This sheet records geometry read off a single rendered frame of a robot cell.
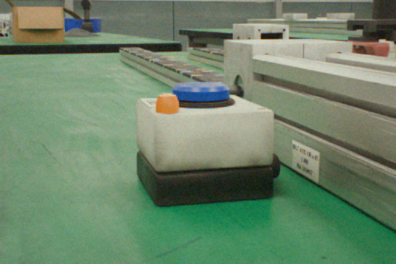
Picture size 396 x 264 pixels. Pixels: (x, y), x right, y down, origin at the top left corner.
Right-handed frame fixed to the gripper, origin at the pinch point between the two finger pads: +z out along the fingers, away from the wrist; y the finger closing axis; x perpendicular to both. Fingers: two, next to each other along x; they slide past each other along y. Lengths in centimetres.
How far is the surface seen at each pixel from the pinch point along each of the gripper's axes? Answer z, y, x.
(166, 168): -1.0, -34.9, -31.2
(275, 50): -7.0, -21.3, -15.1
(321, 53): -6.5, -16.8, -15.0
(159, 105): -5.0, -35.1, -30.6
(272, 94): -3.8, -23.6, -20.3
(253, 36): -4, 9, 80
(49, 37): 0, -38, 208
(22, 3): -25, -69, 1090
